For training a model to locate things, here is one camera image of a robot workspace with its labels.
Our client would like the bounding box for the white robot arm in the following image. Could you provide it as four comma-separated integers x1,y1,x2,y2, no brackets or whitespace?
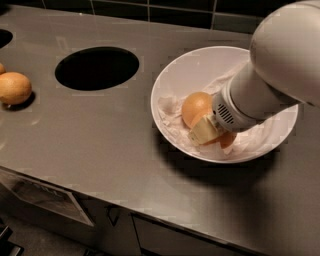
188,0,320,145

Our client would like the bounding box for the large orange on counter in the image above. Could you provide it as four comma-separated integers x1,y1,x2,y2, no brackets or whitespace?
0,72,32,105

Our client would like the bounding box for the white paper napkin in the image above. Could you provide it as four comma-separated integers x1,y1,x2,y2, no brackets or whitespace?
157,61,288,161

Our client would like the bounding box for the dark cabinet drawer front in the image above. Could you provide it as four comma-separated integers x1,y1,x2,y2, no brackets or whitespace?
132,215,261,256

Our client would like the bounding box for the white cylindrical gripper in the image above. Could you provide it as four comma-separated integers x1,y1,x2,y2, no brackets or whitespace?
188,62,298,146

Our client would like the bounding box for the white ceramic bowl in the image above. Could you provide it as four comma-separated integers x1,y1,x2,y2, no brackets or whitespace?
150,45,300,165

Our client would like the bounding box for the paper sign on cabinet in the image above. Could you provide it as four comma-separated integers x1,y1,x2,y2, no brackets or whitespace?
0,171,94,226

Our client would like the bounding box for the orange at bowl back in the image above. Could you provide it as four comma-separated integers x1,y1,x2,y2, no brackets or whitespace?
181,92,212,128

